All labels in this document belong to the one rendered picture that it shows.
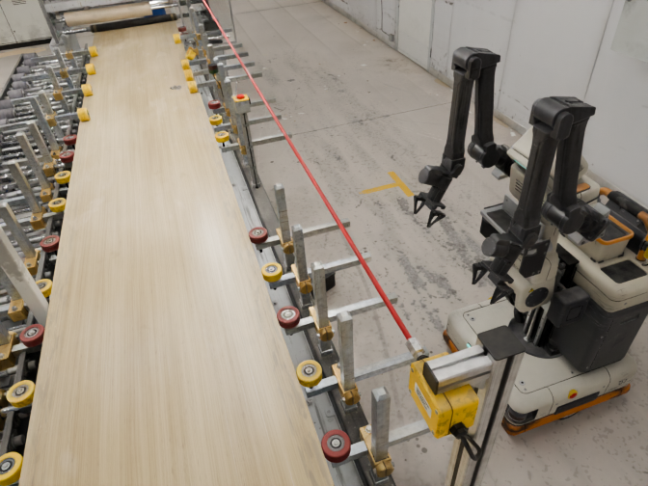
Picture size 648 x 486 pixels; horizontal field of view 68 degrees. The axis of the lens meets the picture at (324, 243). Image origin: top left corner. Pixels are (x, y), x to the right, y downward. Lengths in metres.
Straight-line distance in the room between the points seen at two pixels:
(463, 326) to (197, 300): 1.34
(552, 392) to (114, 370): 1.76
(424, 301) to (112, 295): 1.79
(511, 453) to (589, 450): 0.35
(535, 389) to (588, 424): 0.41
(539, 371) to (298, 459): 1.36
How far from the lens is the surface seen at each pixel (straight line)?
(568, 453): 2.58
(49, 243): 2.39
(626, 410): 2.81
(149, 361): 1.69
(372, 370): 1.63
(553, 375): 2.43
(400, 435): 1.49
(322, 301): 1.61
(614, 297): 2.11
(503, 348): 0.59
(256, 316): 1.71
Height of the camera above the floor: 2.15
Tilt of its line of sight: 39 degrees down
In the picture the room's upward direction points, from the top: 5 degrees counter-clockwise
